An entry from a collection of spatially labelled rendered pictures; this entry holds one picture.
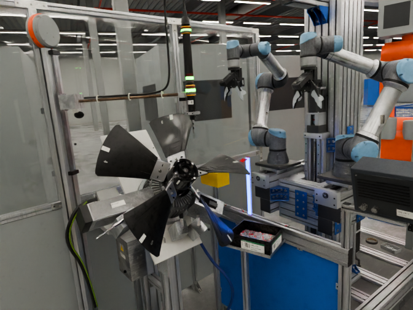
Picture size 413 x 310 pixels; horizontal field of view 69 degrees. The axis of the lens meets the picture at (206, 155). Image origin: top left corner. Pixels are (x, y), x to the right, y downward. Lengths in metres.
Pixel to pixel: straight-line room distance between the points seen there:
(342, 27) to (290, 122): 3.82
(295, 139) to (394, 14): 2.40
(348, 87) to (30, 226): 1.98
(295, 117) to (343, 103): 3.77
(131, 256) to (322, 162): 1.25
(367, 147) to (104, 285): 1.74
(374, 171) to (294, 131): 4.60
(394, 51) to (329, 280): 4.04
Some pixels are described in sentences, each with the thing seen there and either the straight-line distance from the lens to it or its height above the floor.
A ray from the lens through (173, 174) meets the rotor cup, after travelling 1.26.
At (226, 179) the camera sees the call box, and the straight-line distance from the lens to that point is 1.83.
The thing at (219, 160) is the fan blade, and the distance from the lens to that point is 1.52.
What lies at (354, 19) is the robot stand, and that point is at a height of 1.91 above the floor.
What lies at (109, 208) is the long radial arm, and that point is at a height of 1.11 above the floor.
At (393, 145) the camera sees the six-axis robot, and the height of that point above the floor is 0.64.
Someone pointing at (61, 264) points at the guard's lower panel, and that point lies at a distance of 2.02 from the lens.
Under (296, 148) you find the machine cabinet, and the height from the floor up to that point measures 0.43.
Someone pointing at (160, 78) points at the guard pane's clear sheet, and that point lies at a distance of 2.10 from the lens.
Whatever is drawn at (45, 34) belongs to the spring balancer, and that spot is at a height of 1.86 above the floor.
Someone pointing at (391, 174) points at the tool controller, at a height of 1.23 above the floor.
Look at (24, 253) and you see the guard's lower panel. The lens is 1.94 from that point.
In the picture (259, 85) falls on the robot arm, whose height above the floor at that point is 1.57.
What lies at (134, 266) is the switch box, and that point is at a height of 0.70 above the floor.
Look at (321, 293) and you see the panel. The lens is 1.63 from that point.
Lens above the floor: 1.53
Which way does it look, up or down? 11 degrees down
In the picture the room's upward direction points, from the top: 4 degrees counter-clockwise
